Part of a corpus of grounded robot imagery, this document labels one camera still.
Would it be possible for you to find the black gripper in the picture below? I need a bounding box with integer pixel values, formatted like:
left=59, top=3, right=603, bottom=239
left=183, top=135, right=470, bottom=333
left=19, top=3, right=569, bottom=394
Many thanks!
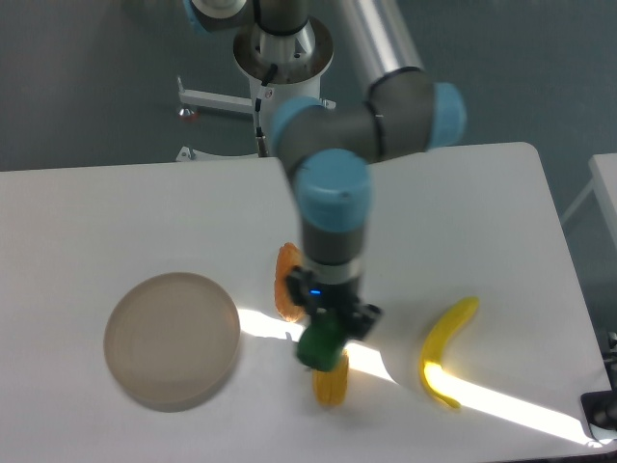
left=285, top=259, right=383, bottom=340

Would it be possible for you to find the green toy pepper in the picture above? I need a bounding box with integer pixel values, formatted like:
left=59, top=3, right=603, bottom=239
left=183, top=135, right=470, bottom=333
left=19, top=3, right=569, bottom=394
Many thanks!
left=296, top=312, right=347, bottom=372

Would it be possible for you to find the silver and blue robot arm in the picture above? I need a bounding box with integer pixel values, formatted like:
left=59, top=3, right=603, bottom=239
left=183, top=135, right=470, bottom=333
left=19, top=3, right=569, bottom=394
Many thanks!
left=184, top=1, right=467, bottom=340

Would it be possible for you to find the yellow toy pepper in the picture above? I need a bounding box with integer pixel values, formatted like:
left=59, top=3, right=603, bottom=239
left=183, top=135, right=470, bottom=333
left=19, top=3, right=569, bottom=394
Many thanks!
left=312, top=349, right=350, bottom=407

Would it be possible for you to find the beige round plate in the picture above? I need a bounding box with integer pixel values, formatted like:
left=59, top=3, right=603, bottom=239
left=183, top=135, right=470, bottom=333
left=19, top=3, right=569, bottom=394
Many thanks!
left=103, top=272, right=241, bottom=413

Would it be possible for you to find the orange triangular toy bread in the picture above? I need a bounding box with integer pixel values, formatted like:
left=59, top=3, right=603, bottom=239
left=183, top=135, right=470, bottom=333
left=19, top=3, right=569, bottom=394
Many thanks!
left=274, top=242, right=306, bottom=323

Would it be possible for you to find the yellow toy banana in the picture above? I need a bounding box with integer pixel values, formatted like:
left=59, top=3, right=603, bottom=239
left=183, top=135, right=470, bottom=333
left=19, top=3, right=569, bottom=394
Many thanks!
left=417, top=296, right=480, bottom=410

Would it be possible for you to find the white side table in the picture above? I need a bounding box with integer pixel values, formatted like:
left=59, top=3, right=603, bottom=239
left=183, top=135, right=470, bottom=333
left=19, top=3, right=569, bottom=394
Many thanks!
left=560, top=153, right=616, bottom=240

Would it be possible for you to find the black cable on pedestal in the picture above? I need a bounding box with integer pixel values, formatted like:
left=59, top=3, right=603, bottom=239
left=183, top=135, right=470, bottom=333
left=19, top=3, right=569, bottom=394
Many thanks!
left=253, top=62, right=279, bottom=158

